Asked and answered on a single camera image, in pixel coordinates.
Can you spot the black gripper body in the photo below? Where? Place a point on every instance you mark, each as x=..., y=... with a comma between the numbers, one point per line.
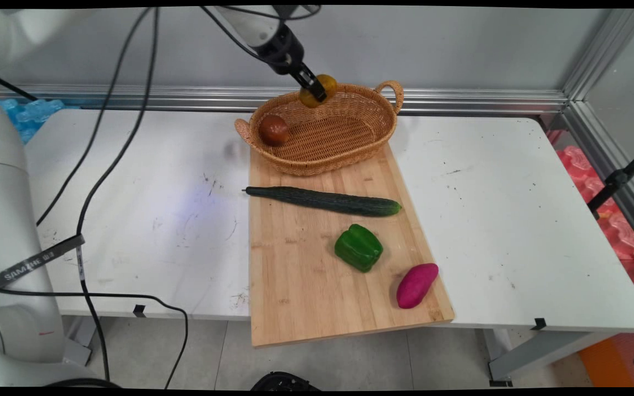
x=283, y=50

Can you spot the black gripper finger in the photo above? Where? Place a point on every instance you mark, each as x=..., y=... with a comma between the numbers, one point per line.
x=313, y=85

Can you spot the yellow potato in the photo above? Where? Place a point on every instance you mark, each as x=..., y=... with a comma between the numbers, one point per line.
x=329, y=85

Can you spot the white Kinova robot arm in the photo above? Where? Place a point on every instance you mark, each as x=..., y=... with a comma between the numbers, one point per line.
x=9, y=220

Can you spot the woven wicker basket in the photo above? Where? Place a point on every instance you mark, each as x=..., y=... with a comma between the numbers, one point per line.
x=331, y=129

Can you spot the brown red tomato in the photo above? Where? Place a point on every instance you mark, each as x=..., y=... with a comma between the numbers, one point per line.
x=274, y=130

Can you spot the long dark green cucumber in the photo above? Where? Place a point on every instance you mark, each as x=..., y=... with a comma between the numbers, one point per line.
x=328, y=200

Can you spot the green bell pepper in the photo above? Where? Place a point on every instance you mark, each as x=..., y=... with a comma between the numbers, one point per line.
x=359, y=247

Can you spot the bamboo cutting board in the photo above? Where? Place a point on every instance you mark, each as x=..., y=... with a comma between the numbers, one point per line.
x=339, y=297

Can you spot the purple sweet potato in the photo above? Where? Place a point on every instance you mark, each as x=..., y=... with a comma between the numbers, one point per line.
x=416, y=286

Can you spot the blue bubble wrap sheet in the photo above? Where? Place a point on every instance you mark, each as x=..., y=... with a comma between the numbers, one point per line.
x=28, y=115

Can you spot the black table edge clip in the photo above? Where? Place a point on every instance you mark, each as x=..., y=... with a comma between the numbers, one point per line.
x=139, y=311
x=539, y=324

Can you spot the round black floor object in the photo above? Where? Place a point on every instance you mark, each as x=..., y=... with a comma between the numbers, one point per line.
x=284, y=380

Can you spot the black tripod pole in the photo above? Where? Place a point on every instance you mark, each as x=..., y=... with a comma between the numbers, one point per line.
x=619, y=179

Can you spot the pink bubble wrap sheet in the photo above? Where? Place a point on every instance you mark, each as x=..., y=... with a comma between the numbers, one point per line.
x=614, y=220

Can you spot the grey metal table leg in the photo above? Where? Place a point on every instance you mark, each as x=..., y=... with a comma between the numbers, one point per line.
x=542, y=352

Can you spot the orange floor mat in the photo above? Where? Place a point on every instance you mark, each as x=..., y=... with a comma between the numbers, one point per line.
x=606, y=363

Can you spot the horizontal aluminium frame rail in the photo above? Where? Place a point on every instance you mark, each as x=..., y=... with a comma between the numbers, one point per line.
x=460, y=100

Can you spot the corner aluminium frame post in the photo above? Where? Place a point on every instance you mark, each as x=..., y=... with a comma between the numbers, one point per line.
x=603, y=60

